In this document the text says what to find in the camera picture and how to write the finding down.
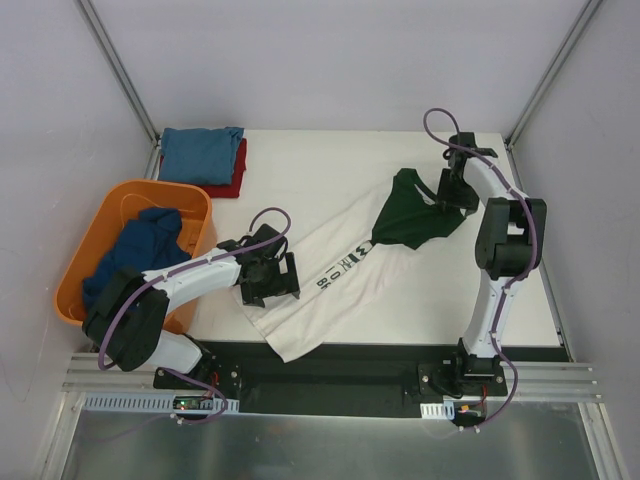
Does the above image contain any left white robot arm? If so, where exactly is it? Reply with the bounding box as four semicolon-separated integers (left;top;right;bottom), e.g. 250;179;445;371
82;224;300;389

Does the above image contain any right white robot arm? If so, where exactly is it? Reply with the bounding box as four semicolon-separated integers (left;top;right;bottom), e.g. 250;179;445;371
428;132;547;398

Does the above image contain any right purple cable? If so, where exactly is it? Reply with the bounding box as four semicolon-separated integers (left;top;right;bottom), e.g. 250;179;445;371
422;106;544;441

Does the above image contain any white cable duct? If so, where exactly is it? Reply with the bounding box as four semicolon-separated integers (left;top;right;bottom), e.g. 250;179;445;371
420;401;455;421
84;393;240;415

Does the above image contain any orange plastic basket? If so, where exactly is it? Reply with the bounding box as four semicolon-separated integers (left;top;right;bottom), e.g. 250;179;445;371
53;179;217;327

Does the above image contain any purple cable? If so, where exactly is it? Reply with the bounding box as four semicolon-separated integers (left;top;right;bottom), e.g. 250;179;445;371
422;106;544;441
97;207;294;441

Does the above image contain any left aluminium frame post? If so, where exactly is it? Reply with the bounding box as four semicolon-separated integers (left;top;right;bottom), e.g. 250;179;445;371
74;0;161;146

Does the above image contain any left white cable duct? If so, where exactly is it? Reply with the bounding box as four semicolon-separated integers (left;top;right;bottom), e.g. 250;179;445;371
84;393;240;415

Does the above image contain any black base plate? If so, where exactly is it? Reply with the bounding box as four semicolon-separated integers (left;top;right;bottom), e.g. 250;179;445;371
149;339;571;419

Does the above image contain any folded light blue t-shirt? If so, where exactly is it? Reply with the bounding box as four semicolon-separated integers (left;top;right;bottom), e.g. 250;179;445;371
158;127;244;186

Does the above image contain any folded red t-shirt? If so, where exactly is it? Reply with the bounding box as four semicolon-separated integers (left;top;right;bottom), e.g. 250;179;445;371
158;138;248;199

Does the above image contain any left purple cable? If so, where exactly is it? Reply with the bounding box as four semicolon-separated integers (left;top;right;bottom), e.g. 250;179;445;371
97;207;294;441

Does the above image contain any right aluminium frame post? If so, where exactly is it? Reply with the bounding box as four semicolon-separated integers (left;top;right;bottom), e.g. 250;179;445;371
505;0;605;152

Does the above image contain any dark blue t-shirt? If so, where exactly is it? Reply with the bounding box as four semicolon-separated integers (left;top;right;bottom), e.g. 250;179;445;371
82;207;191;311

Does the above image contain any right white cable duct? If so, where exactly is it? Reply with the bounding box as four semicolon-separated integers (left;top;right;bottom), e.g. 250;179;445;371
420;401;455;421

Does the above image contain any aluminium frame post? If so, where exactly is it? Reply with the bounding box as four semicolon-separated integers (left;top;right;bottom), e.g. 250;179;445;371
505;0;605;152
74;0;161;146

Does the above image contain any aluminium front rail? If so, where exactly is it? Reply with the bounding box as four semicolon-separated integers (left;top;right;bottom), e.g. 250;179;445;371
63;348;604;409

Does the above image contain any white and green t-shirt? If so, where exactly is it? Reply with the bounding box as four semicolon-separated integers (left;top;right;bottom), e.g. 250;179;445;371
242;168;465;362

